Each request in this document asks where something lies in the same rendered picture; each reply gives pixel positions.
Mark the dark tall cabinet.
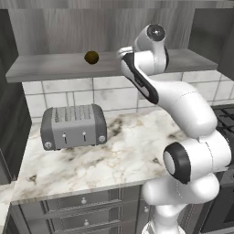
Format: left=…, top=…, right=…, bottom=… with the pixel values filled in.
left=0, top=72, right=33, bottom=186

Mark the black hob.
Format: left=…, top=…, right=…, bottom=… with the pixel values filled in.
left=210, top=103, right=234, bottom=142

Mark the narrow grey drawer front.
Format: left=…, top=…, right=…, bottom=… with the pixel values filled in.
left=135, top=195, right=154, bottom=234

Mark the dark cabinet door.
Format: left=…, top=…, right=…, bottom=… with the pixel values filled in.
left=0, top=8, right=20, bottom=77
left=187, top=7, right=234, bottom=73

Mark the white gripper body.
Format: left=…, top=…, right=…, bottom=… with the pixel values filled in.
left=116, top=46, right=135, bottom=62

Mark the grey two-slot toaster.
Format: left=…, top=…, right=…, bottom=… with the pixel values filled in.
left=40, top=103, right=108, bottom=152

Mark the dark oven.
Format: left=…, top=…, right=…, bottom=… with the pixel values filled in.
left=199, top=168, right=234, bottom=234

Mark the dark green avocado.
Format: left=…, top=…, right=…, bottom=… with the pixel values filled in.
left=84, top=50, right=100, bottom=66

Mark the grey wooden open cabinet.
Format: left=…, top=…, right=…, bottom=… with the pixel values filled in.
left=5, top=0, right=219, bottom=84

